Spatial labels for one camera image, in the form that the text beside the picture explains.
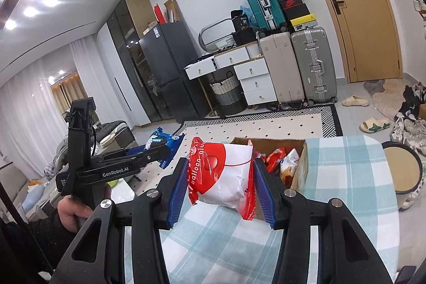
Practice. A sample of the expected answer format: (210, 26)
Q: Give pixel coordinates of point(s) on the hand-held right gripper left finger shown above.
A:
(176, 200)

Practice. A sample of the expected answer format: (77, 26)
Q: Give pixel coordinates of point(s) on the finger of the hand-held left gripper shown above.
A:
(153, 156)
(136, 150)

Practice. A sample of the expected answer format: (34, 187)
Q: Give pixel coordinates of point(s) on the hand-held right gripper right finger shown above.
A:
(266, 194)

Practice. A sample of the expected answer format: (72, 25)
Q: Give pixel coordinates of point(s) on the blue cookie packet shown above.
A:
(166, 141)

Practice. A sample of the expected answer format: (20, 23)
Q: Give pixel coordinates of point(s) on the large red snack packet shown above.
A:
(275, 158)

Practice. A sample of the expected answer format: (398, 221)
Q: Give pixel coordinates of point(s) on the white colourful candy packet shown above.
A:
(289, 164)

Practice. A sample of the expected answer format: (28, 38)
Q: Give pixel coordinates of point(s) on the red white snack packet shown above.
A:
(226, 177)

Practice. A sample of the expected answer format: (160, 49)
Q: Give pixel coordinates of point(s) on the brown cardboard box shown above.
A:
(301, 164)

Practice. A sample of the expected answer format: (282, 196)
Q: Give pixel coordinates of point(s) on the person's left forearm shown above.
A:
(33, 244)

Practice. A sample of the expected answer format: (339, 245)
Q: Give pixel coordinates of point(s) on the person's left hand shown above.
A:
(70, 212)

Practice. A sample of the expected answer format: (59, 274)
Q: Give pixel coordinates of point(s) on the white marble table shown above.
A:
(124, 187)

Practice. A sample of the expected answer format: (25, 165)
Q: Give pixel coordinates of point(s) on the green cup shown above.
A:
(113, 183)

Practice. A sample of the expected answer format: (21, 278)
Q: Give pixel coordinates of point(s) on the brown curtain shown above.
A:
(66, 94)

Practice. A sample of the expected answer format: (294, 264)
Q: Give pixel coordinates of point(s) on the white sheer curtain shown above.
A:
(26, 111)

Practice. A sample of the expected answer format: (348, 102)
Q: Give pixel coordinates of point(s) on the cream dotted rug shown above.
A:
(266, 124)

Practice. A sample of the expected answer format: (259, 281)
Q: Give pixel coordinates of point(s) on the white tall cabinet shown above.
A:
(109, 71)

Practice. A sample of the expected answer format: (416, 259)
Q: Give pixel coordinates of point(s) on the teal checkered tablecloth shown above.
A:
(339, 171)

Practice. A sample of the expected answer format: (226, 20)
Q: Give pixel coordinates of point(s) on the blue cushion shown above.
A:
(33, 199)

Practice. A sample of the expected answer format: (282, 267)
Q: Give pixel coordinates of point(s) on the dark glass cabinet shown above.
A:
(133, 71)

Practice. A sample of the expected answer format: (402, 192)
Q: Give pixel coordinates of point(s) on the dark grey fridge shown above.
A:
(173, 71)

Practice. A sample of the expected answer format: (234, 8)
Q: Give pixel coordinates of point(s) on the grey white woven basket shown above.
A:
(226, 94)

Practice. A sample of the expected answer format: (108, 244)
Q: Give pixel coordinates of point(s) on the white vanity desk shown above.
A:
(256, 84)

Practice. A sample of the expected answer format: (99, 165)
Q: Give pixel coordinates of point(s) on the beige suitcase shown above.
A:
(281, 71)

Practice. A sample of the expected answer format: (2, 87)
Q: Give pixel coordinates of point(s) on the beige green foam slipper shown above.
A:
(374, 125)

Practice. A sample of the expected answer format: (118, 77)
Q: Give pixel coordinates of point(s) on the oval table mirror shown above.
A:
(203, 34)

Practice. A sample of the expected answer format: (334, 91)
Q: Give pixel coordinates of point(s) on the white desk basket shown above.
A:
(223, 43)

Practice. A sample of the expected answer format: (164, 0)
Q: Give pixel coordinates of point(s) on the silver suitcase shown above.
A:
(314, 67)

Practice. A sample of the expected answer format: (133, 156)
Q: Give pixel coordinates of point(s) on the round beige stool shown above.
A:
(401, 167)

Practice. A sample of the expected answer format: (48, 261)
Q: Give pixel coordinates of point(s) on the red bag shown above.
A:
(159, 14)

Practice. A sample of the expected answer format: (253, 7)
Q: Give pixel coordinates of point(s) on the brown cardboard carton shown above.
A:
(173, 11)

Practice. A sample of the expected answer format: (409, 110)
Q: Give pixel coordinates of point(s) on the white ribbed bin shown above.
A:
(253, 50)

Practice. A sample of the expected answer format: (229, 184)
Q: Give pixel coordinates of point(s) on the beige round rug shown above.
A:
(386, 104)

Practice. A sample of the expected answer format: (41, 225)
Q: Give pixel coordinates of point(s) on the black storage box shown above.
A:
(244, 37)

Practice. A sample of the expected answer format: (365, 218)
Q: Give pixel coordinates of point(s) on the grey fluffy door mat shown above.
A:
(372, 87)

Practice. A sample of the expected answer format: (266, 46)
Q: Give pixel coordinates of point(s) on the pile of loose sneakers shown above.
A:
(412, 131)

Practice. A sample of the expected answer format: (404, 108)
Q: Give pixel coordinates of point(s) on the black gift bag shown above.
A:
(239, 21)

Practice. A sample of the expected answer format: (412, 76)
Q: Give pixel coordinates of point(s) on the blue plastic bag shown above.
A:
(249, 16)

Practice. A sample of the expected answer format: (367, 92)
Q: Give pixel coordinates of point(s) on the black yellow shoe box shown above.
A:
(304, 23)

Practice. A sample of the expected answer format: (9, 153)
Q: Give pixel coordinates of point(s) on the teal suitcase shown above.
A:
(263, 4)

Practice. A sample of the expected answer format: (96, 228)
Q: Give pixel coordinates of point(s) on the black shoe box red logo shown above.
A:
(292, 3)

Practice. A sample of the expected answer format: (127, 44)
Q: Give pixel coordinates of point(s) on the tan wooden door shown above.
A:
(362, 21)

